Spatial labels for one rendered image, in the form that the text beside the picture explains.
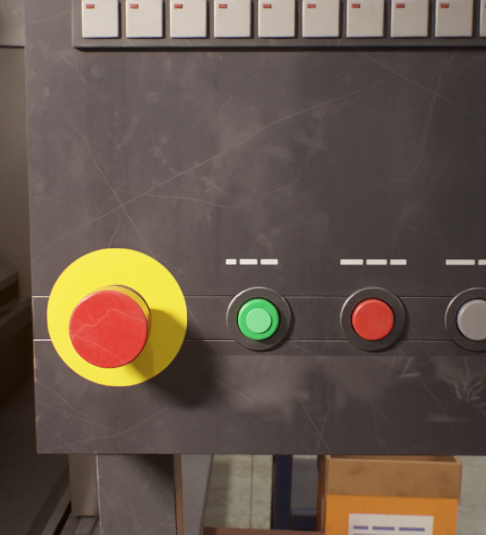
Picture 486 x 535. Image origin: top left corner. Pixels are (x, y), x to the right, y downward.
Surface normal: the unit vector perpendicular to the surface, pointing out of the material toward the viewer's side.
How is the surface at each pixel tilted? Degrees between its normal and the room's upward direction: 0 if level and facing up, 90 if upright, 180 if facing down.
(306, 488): 0
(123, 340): 90
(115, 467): 90
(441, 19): 90
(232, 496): 0
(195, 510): 31
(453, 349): 90
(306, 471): 0
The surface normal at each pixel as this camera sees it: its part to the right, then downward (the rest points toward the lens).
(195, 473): 0.55, -0.83
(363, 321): -0.02, 0.14
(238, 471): 0.04, -0.99
